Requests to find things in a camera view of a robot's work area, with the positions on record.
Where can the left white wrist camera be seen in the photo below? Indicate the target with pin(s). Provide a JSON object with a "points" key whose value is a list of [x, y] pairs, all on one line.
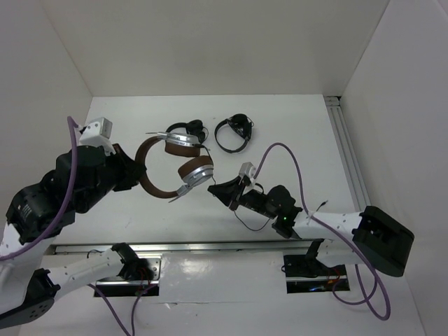
{"points": [[97, 134]]}

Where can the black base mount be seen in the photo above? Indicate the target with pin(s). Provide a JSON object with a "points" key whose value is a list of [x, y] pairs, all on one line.
{"points": [[304, 267], [148, 269]]}

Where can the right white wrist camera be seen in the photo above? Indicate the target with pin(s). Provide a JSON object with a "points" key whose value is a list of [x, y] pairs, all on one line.
{"points": [[248, 175]]}

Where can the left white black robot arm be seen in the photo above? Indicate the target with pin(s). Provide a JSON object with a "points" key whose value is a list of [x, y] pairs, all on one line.
{"points": [[39, 212]]}

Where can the black headphones left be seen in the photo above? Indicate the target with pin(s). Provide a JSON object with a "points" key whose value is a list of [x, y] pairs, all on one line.
{"points": [[194, 127]]}

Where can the aluminium rail right side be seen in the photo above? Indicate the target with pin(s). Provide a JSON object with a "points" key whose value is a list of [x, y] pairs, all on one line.
{"points": [[345, 146]]}

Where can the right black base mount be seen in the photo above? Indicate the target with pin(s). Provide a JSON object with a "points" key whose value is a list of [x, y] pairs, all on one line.
{"points": [[304, 267]]}

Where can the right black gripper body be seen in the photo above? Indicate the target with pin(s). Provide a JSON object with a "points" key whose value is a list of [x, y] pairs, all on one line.
{"points": [[253, 199]]}

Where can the aluminium rail front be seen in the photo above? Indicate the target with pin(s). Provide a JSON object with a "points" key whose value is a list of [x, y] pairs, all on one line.
{"points": [[191, 247]]}

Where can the brown silver headphones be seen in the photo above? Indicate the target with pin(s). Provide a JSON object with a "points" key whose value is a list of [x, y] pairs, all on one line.
{"points": [[196, 171]]}

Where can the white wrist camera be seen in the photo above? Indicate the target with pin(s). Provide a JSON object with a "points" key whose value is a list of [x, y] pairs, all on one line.
{"points": [[97, 134], [248, 175]]}

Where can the aluminium rail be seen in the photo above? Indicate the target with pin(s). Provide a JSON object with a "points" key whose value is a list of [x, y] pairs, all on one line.
{"points": [[345, 146], [191, 247]]}

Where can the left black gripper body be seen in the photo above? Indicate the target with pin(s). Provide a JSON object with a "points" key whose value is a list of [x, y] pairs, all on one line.
{"points": [[119, 175]]}

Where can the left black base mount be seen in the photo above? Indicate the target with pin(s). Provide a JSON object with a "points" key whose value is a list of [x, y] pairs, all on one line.
{"points": [[148, 269]]}

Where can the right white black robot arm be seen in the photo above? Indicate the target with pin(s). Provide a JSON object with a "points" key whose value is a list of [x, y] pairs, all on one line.
{"points": [[370, 236]]}

